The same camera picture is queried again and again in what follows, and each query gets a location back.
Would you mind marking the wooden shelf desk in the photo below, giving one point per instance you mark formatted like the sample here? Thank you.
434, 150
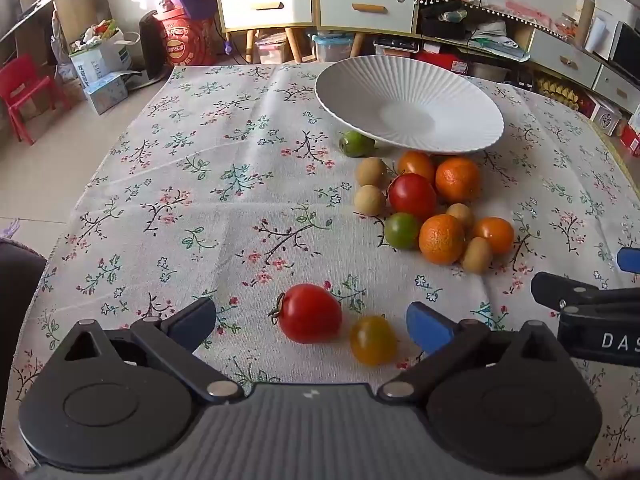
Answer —
75, 5

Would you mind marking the clear box blue lid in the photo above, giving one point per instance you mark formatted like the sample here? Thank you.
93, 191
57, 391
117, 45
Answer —
332, 50

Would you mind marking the tan longan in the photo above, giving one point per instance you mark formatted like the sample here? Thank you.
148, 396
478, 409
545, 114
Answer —
370, 200
476, 256
462, 214

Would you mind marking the green tomato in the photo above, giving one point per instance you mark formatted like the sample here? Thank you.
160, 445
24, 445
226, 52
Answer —
401, 231

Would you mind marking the yellow egg tray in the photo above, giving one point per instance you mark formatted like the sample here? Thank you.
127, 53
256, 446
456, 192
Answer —
560, 92

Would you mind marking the clear box pink lid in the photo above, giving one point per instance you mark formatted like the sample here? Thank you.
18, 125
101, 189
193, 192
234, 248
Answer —
272, 52

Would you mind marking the brown kiwi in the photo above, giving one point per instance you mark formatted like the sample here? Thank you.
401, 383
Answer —
372, 171

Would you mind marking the orange tomato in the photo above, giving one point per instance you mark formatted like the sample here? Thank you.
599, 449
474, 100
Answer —
495, 235
415, 162

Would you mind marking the pink floral cloth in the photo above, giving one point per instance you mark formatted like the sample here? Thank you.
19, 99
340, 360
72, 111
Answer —
500, 5

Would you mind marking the floral tablecloth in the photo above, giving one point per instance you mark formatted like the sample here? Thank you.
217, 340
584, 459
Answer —
225, 160

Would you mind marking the red plastic chair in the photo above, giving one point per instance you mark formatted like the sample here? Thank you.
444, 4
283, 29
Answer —
20, 85

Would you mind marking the pile of white bags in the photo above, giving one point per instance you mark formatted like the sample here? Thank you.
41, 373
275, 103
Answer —
500, 42

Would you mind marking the yellow cherry tomato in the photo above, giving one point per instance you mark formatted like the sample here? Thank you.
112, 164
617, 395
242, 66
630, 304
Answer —
372, 341

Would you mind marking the black flat panel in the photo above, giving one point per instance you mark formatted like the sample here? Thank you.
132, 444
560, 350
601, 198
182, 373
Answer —
150, 45

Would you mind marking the white ribbed plate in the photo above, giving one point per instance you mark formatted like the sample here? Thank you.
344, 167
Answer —
400, 90

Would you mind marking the long low wooden cabinet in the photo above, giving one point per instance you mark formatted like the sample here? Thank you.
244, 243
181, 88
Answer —
565, 60

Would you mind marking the clear box black lid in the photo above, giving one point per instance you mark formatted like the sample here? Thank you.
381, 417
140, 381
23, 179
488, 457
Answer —
395, 45

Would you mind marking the blue and white carton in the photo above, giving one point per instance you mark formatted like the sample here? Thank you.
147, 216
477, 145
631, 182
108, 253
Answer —
105, 92

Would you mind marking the red printed bucket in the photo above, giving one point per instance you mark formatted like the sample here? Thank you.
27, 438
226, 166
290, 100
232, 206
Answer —
185, 42

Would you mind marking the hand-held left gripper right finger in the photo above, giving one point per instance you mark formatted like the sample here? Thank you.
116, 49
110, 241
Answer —
429, 327

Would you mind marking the red tomato with stem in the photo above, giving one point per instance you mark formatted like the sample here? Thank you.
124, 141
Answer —
310, 312

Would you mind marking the green jujube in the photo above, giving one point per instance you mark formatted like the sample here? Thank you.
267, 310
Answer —
356, 144

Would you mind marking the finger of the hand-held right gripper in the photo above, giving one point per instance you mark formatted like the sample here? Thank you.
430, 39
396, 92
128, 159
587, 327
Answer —
630, 260
555, 290

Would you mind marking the tall wooden shelf cabinet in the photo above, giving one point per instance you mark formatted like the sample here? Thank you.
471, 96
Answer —
294, 44

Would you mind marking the orange mandarin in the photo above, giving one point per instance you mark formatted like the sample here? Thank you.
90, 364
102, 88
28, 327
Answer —
442, 239
457, 180

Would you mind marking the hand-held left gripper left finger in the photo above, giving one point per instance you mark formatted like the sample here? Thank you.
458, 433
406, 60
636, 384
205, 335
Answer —
196, 321

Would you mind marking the small purple toy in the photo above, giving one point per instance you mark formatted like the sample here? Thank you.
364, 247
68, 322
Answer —
228, 46

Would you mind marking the red cardboard box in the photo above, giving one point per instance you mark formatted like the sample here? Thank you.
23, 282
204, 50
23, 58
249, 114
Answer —
440, 60

